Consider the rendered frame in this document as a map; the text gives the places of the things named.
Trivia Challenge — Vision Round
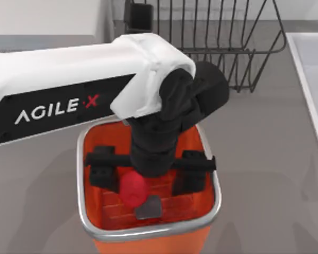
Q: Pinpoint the orange bin with metal rim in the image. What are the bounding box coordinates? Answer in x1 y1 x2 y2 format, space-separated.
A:
76 122 223 254

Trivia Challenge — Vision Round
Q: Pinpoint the red round object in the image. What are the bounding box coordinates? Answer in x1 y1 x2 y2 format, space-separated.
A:
120 171 151 207

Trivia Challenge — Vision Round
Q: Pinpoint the black box on rack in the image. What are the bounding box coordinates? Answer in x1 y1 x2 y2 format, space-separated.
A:
124 0 153 31

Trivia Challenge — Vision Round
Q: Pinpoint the dark wire dish rack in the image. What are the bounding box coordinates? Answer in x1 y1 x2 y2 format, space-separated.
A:
124 0 287 94

